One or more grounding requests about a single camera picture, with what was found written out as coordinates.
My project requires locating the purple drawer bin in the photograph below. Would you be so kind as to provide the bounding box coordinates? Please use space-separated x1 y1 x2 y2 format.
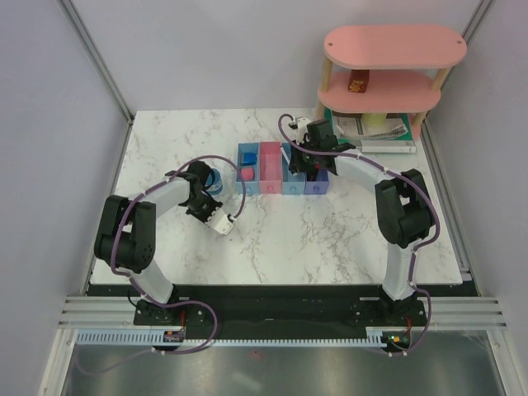
304 168 330 195

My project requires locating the pink drawer bin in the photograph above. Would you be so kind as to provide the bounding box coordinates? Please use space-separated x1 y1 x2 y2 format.
259 141 282 194

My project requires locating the blue white eraser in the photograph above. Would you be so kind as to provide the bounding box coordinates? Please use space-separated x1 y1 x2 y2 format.
240 152 257 167

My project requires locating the light blue drawer bin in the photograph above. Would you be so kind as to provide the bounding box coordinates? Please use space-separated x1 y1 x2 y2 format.
235 143 261 196

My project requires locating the pink eraser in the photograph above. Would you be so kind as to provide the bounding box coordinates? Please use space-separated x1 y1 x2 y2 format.
240 166 256 182

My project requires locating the pink black highlighter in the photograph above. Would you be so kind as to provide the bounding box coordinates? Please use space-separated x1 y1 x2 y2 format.
307 165 320 182

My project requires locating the black pen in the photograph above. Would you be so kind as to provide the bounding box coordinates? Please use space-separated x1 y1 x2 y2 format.
280 144 290 165

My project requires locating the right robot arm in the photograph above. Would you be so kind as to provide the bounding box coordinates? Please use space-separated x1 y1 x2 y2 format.
278 114 440 325

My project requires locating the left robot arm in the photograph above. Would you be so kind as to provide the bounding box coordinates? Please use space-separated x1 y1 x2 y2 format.
94 161 233 324

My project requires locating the blue round tape dispenser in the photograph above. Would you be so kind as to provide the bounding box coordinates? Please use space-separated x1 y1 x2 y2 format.
205 168 223 196

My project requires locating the yellow cup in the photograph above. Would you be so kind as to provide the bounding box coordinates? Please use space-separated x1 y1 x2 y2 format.
361 113 387 128

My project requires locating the green book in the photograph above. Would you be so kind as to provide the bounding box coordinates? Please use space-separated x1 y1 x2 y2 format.
323 109 417 153

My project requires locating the red small box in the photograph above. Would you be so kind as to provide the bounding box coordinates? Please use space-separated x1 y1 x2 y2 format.
348 69 370 93

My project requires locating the pink three-tier shelf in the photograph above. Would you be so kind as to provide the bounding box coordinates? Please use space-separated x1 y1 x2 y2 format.
315 24 467 138

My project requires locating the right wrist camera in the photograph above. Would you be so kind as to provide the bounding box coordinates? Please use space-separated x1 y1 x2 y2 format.
289 117 311 145

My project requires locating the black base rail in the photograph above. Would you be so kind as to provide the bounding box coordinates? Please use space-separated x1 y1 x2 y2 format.
87 281 478 328

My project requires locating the aluminium frame rail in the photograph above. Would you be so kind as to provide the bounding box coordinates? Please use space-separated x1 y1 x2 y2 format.
59 296 507 331

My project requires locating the white cable duct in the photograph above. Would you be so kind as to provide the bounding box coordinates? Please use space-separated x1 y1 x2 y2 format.
75 328 400 347

